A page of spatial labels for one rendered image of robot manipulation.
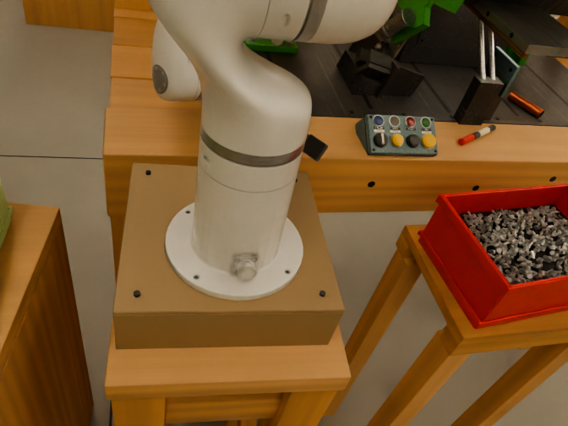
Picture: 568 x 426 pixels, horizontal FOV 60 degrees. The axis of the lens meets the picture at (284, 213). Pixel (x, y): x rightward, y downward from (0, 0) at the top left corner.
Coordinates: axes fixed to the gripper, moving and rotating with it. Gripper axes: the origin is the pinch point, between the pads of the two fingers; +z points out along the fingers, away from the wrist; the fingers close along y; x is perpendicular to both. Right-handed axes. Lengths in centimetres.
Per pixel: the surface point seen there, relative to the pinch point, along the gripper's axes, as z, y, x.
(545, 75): -2, -83, 56
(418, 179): 5.1, -35.0, 7.4
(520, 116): 6, -61, 36
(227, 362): 15.6, 8.4, -29.7
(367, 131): -4.1, -21.6, 8.7
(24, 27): -254, -77, -35
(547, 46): 11, -31, 40
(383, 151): 0.3, -23.6, 7.3
